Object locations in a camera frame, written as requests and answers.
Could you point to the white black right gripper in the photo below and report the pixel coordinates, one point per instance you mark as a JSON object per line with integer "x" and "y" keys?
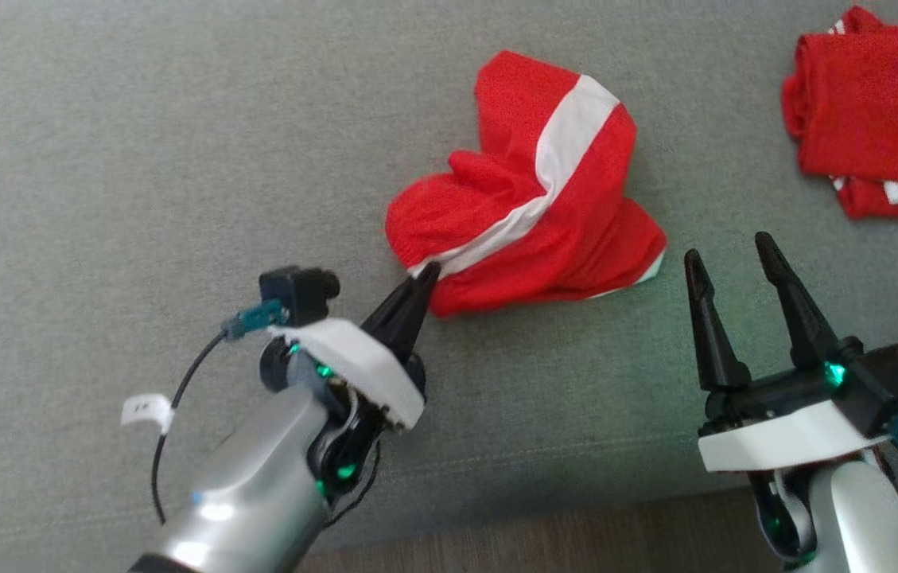
{"x": 783, "y": 438}

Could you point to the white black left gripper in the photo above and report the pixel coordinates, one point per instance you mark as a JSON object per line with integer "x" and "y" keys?
{"x": 361, "y": 366}

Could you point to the red shorts with white stripe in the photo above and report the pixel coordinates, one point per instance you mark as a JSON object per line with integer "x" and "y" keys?
{"x": 544, "y": 223}

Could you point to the red jersey with white trim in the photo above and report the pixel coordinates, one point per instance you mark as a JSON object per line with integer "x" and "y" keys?
{"x": 878, "y": 111}

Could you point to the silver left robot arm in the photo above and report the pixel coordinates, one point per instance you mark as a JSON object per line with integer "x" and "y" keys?
{"x": 258, "y": 493}

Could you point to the large grey sofa seat cushion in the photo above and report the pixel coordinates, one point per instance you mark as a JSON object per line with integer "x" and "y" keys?
{"x": 178, "y": 159}

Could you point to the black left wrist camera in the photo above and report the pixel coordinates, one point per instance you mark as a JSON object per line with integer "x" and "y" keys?
{"x": 301, "y": 294}

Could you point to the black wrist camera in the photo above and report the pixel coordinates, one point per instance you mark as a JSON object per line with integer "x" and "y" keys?
{"x": 301, "y": 294}
{"x": 894, "y": 386}

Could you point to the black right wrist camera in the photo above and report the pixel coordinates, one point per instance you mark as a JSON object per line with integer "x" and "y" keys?
{"x": 894, "y": 386}

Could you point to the blue left camera connector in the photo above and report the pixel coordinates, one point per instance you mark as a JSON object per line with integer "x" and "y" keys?
{"x": 254, "y": 318}

